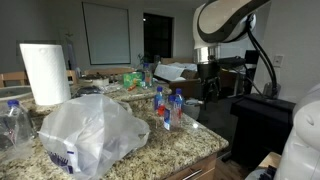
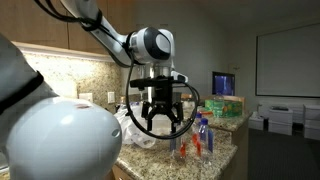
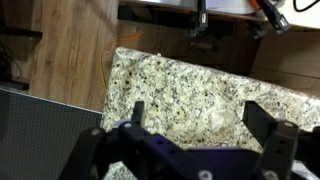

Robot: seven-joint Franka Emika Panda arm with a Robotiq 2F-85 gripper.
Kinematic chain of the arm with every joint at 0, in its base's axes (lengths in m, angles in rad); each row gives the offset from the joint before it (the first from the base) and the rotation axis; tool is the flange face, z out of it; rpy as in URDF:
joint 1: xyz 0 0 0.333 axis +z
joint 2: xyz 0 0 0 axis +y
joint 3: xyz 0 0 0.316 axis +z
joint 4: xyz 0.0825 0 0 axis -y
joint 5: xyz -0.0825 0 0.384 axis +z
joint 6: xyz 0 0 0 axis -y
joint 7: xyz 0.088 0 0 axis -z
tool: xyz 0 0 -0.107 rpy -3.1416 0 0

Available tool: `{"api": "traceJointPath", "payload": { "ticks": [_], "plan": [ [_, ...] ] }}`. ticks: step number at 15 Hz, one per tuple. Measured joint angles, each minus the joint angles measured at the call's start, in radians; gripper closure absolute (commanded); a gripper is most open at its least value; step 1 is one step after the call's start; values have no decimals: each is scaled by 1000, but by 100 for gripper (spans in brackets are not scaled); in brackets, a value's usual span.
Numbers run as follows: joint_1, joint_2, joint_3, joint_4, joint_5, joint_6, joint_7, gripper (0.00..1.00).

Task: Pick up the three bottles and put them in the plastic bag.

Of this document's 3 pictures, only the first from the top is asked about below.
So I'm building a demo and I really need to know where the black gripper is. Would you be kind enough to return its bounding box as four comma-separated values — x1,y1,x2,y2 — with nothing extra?
196,61,222,103

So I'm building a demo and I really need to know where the small blue-capped water bottle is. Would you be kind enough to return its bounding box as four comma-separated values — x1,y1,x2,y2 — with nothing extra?
153,85,166,118
173,87,185,122
163,94,178,131

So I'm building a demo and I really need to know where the translucent white plastic bag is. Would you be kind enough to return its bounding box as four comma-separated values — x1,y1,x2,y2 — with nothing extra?
37,93,151,180

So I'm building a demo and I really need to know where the grey bucket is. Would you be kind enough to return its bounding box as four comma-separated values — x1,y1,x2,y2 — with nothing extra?
182,98,203,121

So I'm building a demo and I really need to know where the brown sofa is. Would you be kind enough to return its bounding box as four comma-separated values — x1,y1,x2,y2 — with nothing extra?
155,57,242,100

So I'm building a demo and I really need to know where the white cloth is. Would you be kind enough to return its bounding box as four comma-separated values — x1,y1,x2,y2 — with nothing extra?
153,62,198,82

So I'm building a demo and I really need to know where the black computer monitor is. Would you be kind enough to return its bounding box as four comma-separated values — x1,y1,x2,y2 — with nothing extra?
243,49,261,66

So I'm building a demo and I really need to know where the glass dome jar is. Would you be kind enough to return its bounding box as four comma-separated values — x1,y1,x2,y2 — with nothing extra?
262,81,282,100

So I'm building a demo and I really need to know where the black cabinet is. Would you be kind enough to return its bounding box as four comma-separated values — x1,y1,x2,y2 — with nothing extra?
230,92,297,168

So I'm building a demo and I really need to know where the clear bottle with dark cap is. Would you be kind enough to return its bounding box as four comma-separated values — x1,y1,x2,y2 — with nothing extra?
142,63,154,89

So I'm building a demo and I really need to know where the large dark window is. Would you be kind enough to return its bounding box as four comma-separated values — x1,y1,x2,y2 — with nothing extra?
142,12,175,64

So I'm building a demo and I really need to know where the green cardboard box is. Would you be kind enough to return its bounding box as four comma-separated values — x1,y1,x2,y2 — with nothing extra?
122,71,145,90

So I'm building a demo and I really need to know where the wooden board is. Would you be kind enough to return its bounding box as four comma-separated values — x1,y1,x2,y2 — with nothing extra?
257,151,283,170

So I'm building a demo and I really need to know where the dark flat dish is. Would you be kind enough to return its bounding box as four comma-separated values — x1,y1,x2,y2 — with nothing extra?
71,85,105,99

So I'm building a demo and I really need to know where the wooden chair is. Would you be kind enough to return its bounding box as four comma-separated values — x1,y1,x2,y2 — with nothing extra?
65,69,79,85
0,70,28,89

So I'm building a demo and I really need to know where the white paper towel roll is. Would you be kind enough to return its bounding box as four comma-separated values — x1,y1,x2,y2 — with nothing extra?
18,43,72,107

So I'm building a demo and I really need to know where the steel sink basin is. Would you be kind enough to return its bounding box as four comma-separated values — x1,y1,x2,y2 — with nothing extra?
0,85,35,102

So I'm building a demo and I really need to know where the large clear blue-capped bottle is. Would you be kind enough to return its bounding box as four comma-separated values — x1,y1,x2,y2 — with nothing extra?
0,99,36,158

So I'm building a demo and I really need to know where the white wall switch plate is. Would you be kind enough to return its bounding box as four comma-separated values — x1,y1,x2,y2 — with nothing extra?
272,53,285,69

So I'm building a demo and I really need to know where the metal drawer handle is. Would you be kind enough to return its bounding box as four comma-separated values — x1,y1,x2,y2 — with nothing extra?
181,168,204,180

